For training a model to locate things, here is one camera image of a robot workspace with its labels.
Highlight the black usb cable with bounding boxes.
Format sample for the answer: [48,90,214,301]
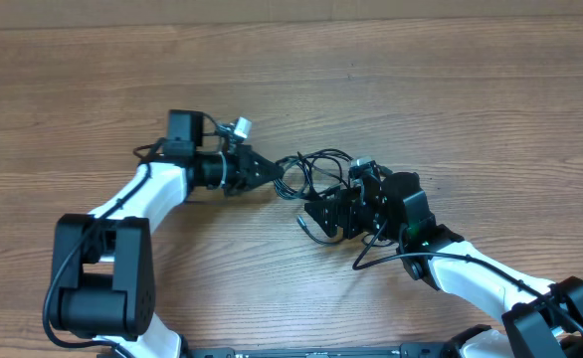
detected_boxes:
[273,147,355,247]

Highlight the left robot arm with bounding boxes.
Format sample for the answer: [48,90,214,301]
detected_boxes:
[42,109,283,357]

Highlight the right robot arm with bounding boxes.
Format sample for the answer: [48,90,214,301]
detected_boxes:
[304,172,583,357]

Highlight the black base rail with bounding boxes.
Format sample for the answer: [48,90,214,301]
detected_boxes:
[177,342,461,358]

